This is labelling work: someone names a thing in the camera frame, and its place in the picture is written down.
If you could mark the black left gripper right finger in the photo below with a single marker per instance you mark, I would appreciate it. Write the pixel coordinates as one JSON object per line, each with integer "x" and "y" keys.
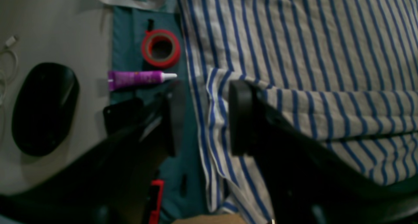
{"x": 307, "y": 183}

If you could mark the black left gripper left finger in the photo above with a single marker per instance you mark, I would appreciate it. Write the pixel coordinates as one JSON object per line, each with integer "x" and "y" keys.
{"x": 109, "y": 183}

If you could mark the blue white striped T-shirt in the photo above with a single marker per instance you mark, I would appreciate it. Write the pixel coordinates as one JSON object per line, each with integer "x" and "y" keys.
{"x": 343, "y": 72}

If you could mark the red black clamp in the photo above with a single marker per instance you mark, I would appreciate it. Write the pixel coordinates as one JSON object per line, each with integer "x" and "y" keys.
{"x": 154, "y": 201}

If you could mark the black square pad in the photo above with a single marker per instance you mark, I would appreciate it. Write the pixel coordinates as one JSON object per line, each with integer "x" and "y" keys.
{"x": 116, "y": 116}

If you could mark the purple glue tube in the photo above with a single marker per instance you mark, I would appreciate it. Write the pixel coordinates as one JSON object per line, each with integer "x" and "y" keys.
{"x": 126, "y": 79}

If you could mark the black computer mouse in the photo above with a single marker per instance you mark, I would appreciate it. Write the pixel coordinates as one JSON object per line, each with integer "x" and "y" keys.
{"x": 44, "y": 109}

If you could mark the red tape roll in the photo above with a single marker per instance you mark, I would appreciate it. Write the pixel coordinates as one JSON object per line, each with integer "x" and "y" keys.
{"x": 161, "y": 48}

